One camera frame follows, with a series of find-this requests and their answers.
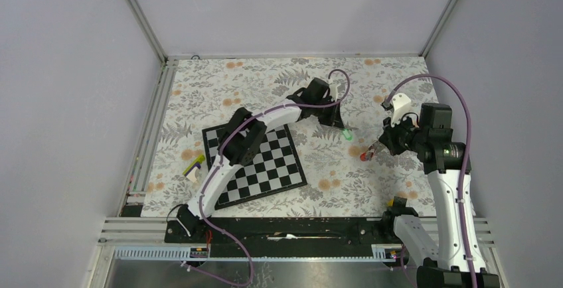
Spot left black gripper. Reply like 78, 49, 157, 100
311, 97, 343, 129

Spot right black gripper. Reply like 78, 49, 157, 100
378, 111, 428, 156

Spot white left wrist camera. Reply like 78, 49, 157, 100
329, 83, 339, 101

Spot keyring chain with red tag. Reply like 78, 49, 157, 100
359, 143, 380, 163

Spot black white chessboard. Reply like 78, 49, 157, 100
215, 125, 307, 210

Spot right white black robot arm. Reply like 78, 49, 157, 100
378, 103, 501, 287

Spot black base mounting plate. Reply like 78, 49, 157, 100
164, 217, 402, 258

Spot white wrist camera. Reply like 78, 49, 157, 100
382, 93, 412, 127
329, 83, 339, 101

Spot floral patterned table mat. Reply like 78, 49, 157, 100
141, 57, 436, 218

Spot grey slotted cable duct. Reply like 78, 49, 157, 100
114, 245, 397, 263

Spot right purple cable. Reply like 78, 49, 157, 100
384, 74, 480, 288

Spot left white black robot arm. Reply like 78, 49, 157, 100
177, 69, 351, 242

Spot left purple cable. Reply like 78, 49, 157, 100
195, 69, 351, 287

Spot key with green tag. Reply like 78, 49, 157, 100
342, 127, 358, 141

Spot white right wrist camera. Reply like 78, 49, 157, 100
382, 93, 412, 127

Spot purple cable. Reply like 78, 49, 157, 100
195, 69, 351, 287
384, 74, 480, 288

